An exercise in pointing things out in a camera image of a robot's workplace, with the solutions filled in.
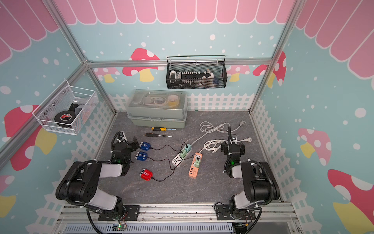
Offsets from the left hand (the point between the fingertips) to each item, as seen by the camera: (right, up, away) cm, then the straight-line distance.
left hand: (128, 140), depth 93 cm
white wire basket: (-22, +17, -20) cm, 34 cm away
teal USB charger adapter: (+39, -5, -1) cm, 39 cm away
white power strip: (+32, -11, -2) cm, 34 cm away
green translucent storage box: (+16, +22, +9) cm, 29 cm away
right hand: (+68, -1, 0) cm, 68 cm away
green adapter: (+36, -8, -4) cm, 37 cm away
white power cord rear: (+53, +8, +16) cm, 56 cm away
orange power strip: (+42, -17, -6) cm, 46 cm away
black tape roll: (-21, +14, -23) cm, 34 cm away
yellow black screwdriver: (+16, +7, +13) cm, 22 cm away
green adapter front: (+44, -13, -8) cm, 46 cm away
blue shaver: (+9, -4, +4) cm, 11 cm away
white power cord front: (+56, -4, +6) cm, 56 cm away
